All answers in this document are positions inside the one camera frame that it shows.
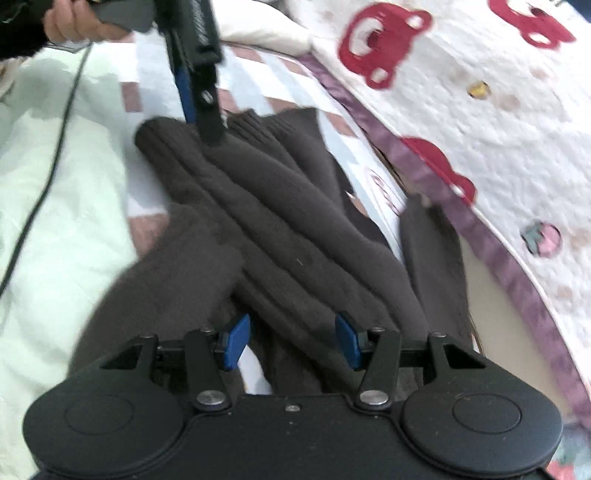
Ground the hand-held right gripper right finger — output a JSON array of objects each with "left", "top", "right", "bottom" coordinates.
[{"left": 335, "top": 311, "right": 488, "bottom": 411}]

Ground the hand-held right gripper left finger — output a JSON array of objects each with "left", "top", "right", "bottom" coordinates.
[{"left": 100, "top": 313, "right": 253, "bottom": 414}]

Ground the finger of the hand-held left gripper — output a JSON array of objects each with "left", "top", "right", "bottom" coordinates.
[
  {"left": 189, "top": 59, "right": 228, "bottom": 147},
  {"left": 167, "top": 32, "right": 200, "bottom": 124}
]

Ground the dark brown knit sweater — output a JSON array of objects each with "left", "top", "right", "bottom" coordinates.
[{"left": 67, "top": 107, "right": 474, "bottom": 398}]

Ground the person's left hand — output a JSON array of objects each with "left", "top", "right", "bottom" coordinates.
[{"left": 44, "top": 0, "right": 132, "bottom": 43}]

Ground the pink checked white blanket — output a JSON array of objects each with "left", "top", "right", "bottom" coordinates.
[{"left": 121, "top": 32, "right": 407, "bottom": 395}]

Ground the pale green bed sheet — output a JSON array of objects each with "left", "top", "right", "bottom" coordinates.
[{"left": 0, "top": 44, "right": 153, "bottom": 480}]

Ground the white quilt with red print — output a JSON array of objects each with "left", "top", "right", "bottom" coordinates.
[{"left": 217, "top": 0, "right": 591, "bottom": 423}]

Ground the black cable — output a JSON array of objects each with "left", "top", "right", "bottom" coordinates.
[{"left": 0, "top": 44, "right": 92, "bottom": 298}]

